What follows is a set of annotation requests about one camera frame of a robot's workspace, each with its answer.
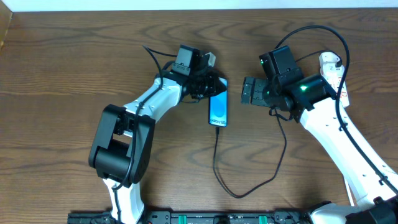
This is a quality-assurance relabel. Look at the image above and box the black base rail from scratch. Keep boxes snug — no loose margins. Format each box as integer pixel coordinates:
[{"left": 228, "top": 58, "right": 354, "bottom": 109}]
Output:
[{"left": 67, "top": 205, "right": 322, "bottom": 224}]

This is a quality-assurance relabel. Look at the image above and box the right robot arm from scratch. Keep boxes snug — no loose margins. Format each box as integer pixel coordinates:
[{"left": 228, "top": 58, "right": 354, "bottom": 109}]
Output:
[{"left": 241, "top": 45, "right": 397, "bottom": 223}]

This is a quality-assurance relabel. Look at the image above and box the white charger adapter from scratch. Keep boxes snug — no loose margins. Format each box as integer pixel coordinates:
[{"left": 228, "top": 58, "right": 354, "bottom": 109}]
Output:
[{"left": 319, "top": 51, "right": 345, "bottom": 77}]

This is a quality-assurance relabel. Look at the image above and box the white power strip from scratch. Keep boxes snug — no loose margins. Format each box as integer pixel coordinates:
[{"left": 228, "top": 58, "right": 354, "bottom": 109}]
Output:
[{"left": 323, "top": 73, "right": 350, "bottom": 108}]

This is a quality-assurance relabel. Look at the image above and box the white power strip cord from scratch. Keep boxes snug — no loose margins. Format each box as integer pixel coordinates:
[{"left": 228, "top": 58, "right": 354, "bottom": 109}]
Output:
[{"left": 343, "top": 177, "right": 355, "bottom": 208}]

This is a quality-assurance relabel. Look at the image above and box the blue screen smartphone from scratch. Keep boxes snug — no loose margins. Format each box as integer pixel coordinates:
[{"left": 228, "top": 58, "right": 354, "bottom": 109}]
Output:
[{"left": 208, "top": 90, "right": 228, "bottom": 128}]

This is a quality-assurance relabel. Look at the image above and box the black charging cable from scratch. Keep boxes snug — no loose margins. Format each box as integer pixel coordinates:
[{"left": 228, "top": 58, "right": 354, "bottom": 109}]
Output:
[{"left": 212, "top": 49, "right": 343, "bottom": 199}]

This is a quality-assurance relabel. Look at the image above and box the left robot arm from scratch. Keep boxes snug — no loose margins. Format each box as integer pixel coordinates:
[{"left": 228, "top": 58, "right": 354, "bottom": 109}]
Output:
[{"left": 88, "top": 45, "right": 227, "bottom": 223}]

